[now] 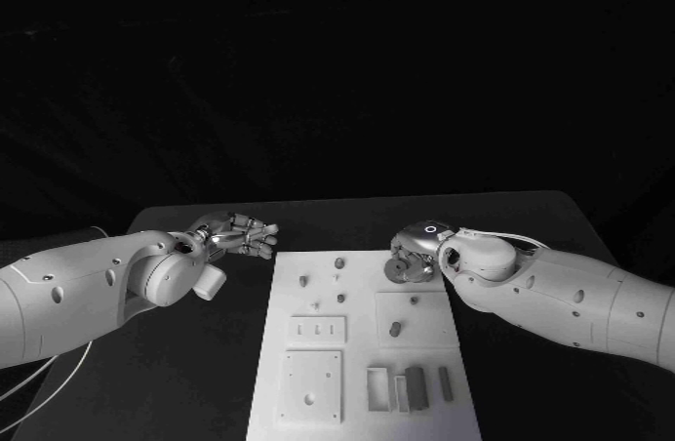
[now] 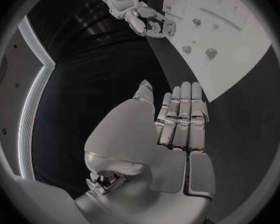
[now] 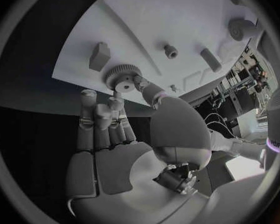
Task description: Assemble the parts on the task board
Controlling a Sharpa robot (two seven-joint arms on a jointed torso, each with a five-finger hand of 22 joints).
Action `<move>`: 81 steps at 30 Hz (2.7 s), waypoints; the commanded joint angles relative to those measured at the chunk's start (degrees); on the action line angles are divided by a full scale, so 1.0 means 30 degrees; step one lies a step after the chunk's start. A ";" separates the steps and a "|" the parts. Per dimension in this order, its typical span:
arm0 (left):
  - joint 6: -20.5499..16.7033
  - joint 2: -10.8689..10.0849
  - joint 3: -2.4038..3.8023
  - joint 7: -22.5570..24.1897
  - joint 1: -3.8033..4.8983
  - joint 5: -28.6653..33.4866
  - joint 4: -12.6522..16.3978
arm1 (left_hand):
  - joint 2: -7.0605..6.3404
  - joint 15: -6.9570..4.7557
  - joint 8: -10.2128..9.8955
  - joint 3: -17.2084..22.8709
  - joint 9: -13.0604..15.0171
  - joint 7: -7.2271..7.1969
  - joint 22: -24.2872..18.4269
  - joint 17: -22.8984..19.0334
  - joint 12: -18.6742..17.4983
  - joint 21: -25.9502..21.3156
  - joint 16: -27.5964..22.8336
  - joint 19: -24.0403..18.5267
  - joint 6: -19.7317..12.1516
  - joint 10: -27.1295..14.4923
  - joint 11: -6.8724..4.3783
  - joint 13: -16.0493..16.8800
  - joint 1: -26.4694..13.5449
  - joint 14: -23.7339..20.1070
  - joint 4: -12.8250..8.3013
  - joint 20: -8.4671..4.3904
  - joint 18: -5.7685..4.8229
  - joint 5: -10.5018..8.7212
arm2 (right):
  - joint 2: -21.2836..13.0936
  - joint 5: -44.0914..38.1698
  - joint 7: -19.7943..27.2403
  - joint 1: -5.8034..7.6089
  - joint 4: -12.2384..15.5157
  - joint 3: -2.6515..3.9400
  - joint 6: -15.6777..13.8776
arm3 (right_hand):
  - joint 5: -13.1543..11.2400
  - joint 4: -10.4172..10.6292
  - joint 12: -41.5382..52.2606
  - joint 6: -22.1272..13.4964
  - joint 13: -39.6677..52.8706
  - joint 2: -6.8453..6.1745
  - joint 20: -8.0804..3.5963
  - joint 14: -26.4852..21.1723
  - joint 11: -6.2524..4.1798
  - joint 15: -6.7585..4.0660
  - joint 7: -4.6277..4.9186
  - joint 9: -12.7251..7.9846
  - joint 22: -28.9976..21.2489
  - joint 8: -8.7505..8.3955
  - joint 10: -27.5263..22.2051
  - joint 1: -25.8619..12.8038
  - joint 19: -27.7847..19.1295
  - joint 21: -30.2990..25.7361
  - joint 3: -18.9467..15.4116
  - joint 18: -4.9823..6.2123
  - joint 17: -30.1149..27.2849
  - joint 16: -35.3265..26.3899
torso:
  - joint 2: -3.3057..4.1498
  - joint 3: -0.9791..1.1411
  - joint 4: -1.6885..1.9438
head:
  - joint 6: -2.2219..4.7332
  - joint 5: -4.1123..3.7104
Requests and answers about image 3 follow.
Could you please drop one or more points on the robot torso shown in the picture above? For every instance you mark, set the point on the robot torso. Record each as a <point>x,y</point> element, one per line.
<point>275,127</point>

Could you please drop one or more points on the grey plug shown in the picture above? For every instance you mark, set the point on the grey plug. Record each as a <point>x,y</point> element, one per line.
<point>170,51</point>

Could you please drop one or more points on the grey block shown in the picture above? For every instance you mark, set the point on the grey block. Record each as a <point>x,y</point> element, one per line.
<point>99,57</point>

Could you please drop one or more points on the workshop equipment rack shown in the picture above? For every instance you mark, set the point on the workshop equipment rack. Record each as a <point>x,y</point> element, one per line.
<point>245,82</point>

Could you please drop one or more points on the white task board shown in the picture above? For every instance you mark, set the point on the white task board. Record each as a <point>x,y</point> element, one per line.
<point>154,22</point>

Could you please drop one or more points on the grey wide cylinder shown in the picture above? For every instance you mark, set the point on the grey wide cylinder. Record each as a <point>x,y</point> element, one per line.
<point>238,29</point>

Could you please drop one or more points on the grey long cylinder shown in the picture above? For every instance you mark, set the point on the grey long cylinder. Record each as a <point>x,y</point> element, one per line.
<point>210,60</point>

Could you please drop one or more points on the grey gear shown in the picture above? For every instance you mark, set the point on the grey gear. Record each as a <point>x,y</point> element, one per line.
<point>117,74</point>

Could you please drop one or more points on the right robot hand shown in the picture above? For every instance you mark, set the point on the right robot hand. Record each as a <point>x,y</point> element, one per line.
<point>116,168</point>

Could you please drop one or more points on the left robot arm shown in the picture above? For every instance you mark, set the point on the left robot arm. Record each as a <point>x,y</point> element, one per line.
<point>242,147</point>

